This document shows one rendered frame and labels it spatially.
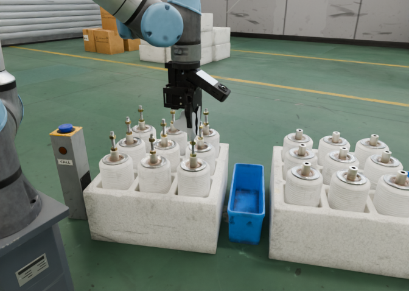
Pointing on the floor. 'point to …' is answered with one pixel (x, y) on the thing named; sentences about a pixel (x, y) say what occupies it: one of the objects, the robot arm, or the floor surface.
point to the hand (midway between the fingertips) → (195, 136)
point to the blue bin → (246, 204)
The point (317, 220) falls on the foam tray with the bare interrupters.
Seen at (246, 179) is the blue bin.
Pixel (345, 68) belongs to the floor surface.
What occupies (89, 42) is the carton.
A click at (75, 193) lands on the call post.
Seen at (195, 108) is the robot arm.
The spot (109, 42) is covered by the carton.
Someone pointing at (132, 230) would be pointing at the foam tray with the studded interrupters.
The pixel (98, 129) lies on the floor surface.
